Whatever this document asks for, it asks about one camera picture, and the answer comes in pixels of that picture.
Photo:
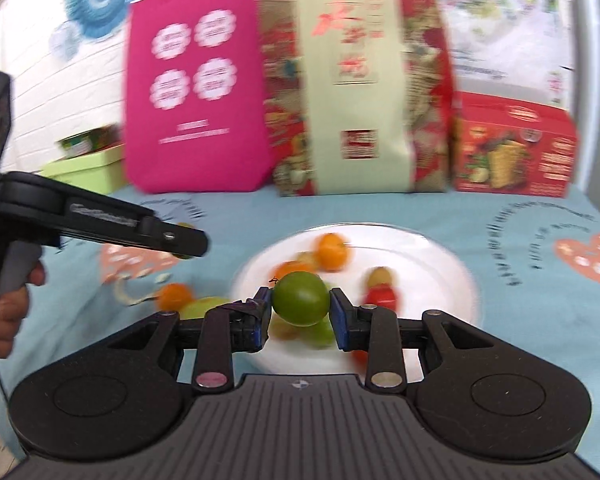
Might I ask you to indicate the left hand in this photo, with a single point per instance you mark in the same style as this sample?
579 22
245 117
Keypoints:
14 308

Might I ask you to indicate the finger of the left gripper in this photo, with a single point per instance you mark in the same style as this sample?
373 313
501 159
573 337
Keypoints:
181 241

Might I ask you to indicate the red small fruit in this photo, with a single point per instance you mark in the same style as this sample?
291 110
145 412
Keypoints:
359 357
383 295

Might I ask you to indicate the orange with stem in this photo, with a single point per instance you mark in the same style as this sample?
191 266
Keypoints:
332 252

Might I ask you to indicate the white oval plate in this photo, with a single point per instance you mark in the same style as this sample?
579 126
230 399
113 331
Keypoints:
426 276

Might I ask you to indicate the blue printed tablecloth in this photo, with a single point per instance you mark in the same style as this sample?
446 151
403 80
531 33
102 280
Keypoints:
529 296

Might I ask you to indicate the orange tangerine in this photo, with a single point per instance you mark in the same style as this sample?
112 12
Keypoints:
174 297
289 267

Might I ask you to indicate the green bowl container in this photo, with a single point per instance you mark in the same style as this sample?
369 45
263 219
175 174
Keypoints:
89 141

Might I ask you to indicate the light green guava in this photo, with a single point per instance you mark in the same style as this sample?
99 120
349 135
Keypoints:
199 307

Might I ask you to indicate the red cracker box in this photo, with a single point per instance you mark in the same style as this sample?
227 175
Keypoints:
508 146

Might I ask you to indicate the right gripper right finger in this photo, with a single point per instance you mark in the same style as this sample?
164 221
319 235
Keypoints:
375 331

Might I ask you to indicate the green box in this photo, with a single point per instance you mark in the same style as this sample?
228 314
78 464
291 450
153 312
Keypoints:
100 172

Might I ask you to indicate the brown longan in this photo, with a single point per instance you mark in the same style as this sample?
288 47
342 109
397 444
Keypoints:
379 276
308 259

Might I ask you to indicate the pink tote bag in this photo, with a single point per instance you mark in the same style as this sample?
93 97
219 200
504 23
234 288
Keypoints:
193 100

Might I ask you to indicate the round green fruit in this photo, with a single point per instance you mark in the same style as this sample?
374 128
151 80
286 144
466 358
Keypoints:
301 299

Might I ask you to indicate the white floral plastic bag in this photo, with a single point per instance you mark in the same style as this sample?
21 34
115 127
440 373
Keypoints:
520 49

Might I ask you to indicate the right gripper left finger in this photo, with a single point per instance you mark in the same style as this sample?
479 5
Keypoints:
241 326

